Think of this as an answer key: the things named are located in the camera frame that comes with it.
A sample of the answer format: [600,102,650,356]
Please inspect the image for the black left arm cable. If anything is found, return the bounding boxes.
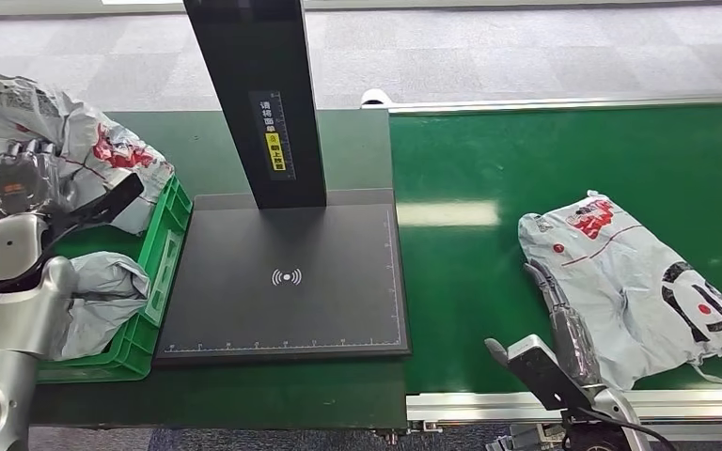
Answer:
[0,219,83,303]

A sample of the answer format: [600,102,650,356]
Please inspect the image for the black yellow label sticker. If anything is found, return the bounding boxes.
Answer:
[247,89,297,181]

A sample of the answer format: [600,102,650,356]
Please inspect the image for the grey courier bag red print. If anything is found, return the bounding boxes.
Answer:
[0,73,176,237]

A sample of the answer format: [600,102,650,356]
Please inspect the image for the black scale column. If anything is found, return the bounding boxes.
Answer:
[182,0,329,210]

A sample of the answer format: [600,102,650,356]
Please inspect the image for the grey courier bag black figure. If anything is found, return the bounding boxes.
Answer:
[517,190,722,393]

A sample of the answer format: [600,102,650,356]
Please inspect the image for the green conveyor belt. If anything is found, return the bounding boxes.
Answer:
[388,102,722,396]

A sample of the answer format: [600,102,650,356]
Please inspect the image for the aluminium conveyor side rail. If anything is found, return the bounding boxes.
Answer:
[404,388,722,426]
[360,91,722,116]

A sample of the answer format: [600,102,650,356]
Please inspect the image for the white conveyor end cap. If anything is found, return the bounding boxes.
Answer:
[360,87,393,110]

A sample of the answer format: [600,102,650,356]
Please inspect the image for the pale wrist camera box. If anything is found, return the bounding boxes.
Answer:
[484,334,593,412]
[55,172,146,229]

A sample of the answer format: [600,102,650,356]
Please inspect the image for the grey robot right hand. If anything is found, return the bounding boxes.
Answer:
[524,260,603,388]

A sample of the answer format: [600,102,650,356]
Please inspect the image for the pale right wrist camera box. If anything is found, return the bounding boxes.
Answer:
[484,334,593,412]

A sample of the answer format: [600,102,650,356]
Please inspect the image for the green plastic crate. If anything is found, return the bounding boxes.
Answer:
[37,175,195,384]

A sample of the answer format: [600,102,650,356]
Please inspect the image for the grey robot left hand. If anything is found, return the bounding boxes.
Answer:
[0,139,80,220]

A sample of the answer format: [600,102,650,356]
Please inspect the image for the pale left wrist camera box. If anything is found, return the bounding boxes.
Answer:
[55,172,146,229]

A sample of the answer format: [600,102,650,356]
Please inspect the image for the crumpled grey courier bag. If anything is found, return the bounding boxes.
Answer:
[49,250,152,363]

